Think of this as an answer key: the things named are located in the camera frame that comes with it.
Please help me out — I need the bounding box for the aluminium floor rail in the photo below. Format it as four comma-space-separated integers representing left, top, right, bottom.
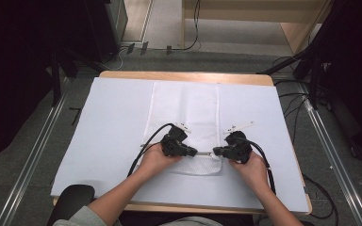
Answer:
0, 78, 71, 226
297, 83, 362, 226

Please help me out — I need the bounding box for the black chair armrest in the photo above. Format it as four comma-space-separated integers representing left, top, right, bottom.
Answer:
46, 184, 96, 226

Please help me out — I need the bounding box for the white mesh laundry bag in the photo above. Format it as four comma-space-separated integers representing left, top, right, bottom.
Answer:
140, 81, 224, 177

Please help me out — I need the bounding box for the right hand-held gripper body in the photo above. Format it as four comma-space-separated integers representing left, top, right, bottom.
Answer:
222, 121, 255, 165

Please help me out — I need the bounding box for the black floor cables bundle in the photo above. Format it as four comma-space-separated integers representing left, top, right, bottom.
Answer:
271, 56, 312, 145

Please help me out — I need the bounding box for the person's left hand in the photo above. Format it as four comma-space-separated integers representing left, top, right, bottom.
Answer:
136, 142, 183, 181

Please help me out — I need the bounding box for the person's grey shirt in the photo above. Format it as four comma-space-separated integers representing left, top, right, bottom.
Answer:
52, 205, 225, 226

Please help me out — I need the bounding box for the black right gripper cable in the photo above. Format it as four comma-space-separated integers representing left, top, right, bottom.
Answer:
246, 137, 277, 196

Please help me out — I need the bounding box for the person's right hand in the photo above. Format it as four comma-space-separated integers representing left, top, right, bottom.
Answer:
228, 150, 272, 195

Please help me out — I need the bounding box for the white table mat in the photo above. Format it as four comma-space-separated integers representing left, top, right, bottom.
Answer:
50, 77, 310, 213

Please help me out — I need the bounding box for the light wooden bench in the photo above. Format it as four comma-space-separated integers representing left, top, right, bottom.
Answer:
180, 0, 334, 55

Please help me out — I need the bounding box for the black metal stand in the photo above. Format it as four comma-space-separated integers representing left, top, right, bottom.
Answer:
257, 31, 331, 111
50, 46, 107, 107

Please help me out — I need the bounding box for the dark curtain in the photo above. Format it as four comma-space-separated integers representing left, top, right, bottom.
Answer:
0, 0, 107, 168
295, 0, 362, 162

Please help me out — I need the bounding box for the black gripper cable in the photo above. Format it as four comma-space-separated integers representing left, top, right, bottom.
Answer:
246, 137, 277, 196
126, 122, 175, 178

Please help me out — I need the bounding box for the wooden table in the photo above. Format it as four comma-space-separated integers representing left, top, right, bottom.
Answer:
52, 70, 313, 216

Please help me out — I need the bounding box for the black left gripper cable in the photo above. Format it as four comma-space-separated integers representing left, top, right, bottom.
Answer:
126, 122, 175, 178

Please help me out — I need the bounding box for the black floor cable loop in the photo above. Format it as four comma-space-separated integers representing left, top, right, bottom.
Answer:
301, 173, 340, 226

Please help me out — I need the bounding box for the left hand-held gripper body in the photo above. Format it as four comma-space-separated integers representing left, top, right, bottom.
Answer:
160, 121, 193, 158

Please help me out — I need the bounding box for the black hanging cable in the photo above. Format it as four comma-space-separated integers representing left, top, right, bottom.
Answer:
182, 0, 202, 52

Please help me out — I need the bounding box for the black cabinet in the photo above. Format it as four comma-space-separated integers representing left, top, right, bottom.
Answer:
84, 0, 128, 63

